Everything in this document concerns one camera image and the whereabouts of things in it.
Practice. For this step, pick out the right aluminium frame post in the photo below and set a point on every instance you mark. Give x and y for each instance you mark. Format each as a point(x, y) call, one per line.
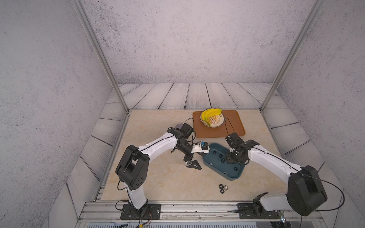
point(305, 29)

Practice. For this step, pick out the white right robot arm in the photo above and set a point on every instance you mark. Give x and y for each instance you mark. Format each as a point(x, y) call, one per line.
point(305, 191)

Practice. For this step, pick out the brown rectangular mat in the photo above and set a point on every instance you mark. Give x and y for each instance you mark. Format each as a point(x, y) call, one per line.
point(232, 124)

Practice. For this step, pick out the aluminium frame post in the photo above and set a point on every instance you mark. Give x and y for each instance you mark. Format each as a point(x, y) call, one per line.
point(98, 50)
point(305, 29)

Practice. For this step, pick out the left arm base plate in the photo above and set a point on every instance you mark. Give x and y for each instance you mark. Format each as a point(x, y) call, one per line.
point(150, 211)

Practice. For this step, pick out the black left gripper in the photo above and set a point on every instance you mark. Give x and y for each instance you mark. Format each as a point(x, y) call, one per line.
point(190, 164)

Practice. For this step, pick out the patterned plate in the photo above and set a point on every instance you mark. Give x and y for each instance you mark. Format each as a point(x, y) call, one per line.
point(213, 121)

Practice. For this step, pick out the lilac ceramic bowl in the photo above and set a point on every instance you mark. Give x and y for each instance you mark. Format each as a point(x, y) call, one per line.
point(179, 126)

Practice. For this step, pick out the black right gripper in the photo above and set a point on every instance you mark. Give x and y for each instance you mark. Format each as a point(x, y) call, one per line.
point(229, 159)

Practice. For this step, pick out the yellow banana bunch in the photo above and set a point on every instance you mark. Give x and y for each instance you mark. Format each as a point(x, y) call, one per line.
point(211, 112)

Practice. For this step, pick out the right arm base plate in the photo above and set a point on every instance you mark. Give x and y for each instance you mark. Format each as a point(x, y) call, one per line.
point(248, 212)

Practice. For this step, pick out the teal plastic storage box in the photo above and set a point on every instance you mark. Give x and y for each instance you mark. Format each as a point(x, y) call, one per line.
point(220, 164)

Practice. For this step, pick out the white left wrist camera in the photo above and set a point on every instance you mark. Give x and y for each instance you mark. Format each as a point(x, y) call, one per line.
point(200, 147)

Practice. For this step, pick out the left aluminium frame post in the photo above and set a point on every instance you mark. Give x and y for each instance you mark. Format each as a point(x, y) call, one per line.
point(98, 50)

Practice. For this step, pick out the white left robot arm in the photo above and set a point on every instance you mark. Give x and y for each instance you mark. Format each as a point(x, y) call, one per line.
point(133, 167)

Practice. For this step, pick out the aluminium front rail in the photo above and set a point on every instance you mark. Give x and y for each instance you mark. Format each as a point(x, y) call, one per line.
point(191, 214)

